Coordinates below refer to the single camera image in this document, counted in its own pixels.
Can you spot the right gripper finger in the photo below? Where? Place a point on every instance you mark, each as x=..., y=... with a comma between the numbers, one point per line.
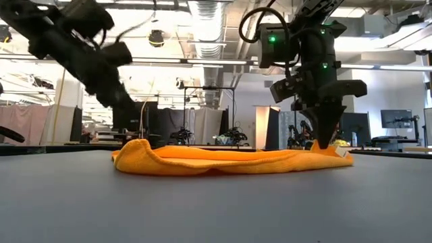
x=315, y=125
x=330, y=121

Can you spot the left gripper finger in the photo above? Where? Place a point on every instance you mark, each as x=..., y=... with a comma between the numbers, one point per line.
x=114, y=94

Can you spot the orange microfibre towel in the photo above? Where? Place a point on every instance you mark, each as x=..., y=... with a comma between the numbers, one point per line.
x=202, y=162

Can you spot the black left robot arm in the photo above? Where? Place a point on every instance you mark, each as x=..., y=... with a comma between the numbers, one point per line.
x=20, y=13

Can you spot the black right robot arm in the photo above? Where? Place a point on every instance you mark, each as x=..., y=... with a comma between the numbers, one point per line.
x=317, y=40

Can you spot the small black background robot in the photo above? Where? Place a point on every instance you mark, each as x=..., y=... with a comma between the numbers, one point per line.
x=182, y=135
x=297, y=135
x=234, y=135

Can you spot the yellow cloth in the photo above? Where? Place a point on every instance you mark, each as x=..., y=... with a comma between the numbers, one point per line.
x=341, y=143

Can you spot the black computer monitor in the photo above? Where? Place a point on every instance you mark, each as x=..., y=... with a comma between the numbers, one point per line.
x=396, y=118
x=128, y=116
x=354, y=128

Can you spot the lit white panel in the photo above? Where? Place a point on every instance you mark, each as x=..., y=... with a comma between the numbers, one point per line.
x=260, y=128

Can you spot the pink curtain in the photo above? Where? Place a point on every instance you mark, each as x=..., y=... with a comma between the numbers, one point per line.
x=23, y=121

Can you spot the ceiling light strip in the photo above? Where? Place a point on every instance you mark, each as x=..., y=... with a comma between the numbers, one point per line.
x=202, y=61

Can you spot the white curtain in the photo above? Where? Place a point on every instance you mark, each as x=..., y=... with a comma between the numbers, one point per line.
x=209, y=125

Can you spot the grey-blue table mat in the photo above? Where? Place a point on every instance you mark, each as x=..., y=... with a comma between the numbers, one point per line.
x=216, y=209

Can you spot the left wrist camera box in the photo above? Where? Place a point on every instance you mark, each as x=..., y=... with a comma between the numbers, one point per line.
x=87, y=17

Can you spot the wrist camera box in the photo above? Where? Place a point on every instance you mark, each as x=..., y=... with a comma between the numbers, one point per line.
x=276, y=45
x=87, y=17

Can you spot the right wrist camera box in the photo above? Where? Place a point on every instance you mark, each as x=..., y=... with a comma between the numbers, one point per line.
x=276, y=45

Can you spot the black ceiling dome camera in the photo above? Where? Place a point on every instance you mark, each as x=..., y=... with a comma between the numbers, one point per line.
x=156, y=38

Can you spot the black table frame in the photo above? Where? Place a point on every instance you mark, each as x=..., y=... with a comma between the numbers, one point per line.
x=67, y=149

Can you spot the black frame stand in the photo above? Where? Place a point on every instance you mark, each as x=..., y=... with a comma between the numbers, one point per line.
x=209, y=87

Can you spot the wide silver ceiling duct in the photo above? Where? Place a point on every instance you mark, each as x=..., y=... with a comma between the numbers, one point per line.
x=206, y=27

